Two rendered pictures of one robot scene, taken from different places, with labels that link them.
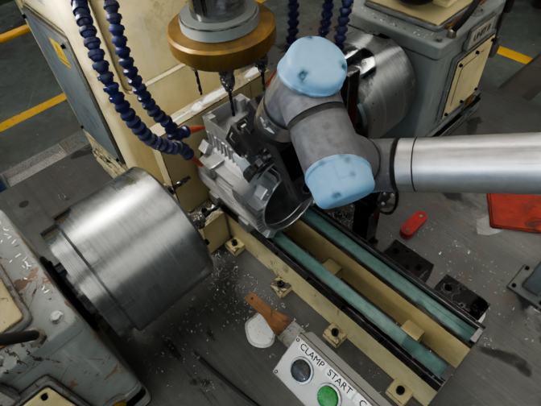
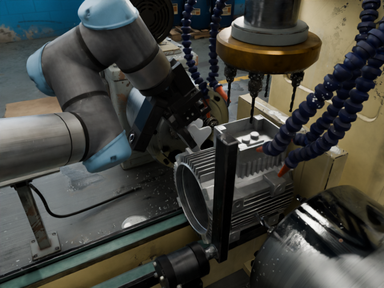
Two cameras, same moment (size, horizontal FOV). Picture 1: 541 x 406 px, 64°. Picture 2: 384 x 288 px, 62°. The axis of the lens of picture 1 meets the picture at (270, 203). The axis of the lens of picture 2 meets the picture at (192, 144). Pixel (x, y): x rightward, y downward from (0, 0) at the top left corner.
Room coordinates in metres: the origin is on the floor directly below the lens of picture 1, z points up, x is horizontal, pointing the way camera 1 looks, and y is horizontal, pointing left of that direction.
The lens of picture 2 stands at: (0.66, -0.54, 1.49)
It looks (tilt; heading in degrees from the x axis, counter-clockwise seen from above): 34 degrees down; 100
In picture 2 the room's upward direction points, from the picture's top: straight up
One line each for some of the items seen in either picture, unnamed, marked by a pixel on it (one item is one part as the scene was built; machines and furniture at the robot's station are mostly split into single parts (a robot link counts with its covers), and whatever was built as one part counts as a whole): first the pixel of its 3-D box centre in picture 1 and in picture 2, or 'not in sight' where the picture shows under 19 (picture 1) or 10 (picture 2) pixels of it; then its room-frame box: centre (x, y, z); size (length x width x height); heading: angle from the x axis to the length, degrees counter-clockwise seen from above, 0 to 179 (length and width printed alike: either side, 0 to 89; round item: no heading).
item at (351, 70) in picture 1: (346, 127); (222, 205); (0.64, -0.16, 1.12); 0.04 x 0.03 x 0.26; 39
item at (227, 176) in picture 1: (260, 173); (230, 184); (0.64, 0.02, 1.01); 0.20 x 0.19 x 0.19; 37
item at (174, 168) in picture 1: (214, 151); (285, 176); (0.77, 0.12, 0.97); 0.30 x 0.11 x 0.34; 129
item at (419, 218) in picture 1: (413, 224); not in sight; (0.61, -0.34, 0.81); 0.09 x 0.03 x 0.02; 129
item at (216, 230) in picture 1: (208, 225); not in sight; (0.64, 0.15, 0.86); 0.07 x 0.06 x 0.12; 129
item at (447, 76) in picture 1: (416, 62); not in sight; (1.02, -0.44, 0.99); 0.35 x 0.31 x 0.37; 129
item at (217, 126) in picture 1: (242, 131); (249, 145); (0.67, 0.04, 1.11); 0.12 x 0.11 x 0.07; 37
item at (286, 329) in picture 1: (281, 325); not in sight; (0.39, 0.01, 0.80); 0.21 x 0.05 x 0.01; 40
